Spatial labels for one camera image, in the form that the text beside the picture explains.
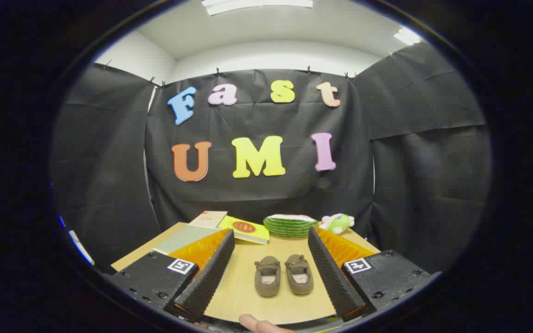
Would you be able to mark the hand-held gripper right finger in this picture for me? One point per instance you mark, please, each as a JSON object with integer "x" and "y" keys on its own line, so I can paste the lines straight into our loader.
{"x": 329, "y": 273}

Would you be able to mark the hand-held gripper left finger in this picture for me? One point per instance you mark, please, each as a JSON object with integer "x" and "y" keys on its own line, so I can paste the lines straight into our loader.
{"x": 211, "y": 273}

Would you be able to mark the brown suede shoe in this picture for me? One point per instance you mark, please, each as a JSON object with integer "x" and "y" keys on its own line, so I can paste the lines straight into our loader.
{"x": 267, "y": 276}
{"x": 299, "y": 275}

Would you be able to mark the grey-green fabric storage box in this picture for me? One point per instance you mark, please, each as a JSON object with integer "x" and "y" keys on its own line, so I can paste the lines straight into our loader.
{"x": 183, "y": 238}

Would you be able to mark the green and pink plush toy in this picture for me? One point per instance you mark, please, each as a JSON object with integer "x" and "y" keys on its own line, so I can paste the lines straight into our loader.
{"x": 338, "y": 224}

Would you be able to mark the beige book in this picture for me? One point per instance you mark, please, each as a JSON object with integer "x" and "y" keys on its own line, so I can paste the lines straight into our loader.
{"x": 207, "y": 219}

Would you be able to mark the yellow book with red circle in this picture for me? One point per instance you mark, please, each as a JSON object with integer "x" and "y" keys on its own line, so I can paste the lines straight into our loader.
{"x": 248, "y": 229}

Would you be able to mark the watermelon slice plush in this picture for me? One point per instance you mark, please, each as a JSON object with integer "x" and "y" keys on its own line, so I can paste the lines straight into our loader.
{"x": 289, "y": 226}

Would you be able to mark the small ceiling light panel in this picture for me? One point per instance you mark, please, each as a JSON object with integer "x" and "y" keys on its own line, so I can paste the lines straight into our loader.
{"x": 406, "y": 36}

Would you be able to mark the long ceiling light panel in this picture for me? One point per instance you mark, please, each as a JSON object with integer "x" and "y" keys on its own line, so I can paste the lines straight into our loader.
{"x": 257, "y": 4}

